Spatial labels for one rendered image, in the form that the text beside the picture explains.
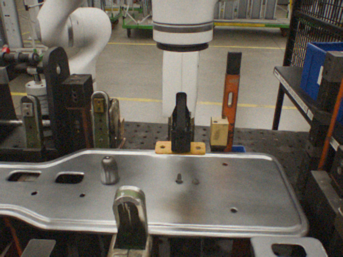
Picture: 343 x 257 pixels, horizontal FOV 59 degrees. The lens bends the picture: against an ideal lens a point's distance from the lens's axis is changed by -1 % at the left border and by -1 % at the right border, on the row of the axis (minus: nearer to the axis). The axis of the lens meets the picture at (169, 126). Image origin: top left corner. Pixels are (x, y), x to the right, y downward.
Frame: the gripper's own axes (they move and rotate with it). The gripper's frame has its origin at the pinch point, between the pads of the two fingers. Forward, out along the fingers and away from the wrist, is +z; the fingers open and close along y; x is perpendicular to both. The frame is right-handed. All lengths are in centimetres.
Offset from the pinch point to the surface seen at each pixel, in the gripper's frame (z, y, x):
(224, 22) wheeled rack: 82, -662, 83
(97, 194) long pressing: 9.4, 4.2, -14.1
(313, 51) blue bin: -5, -40, 35
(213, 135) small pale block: 5.7, -10.9, 6.5
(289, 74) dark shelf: 7, -56, 35
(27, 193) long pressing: 9.3, 4.8, -26.2
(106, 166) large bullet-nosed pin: 5.7, 1.3, -12.7
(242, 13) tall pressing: 67, -698, 127
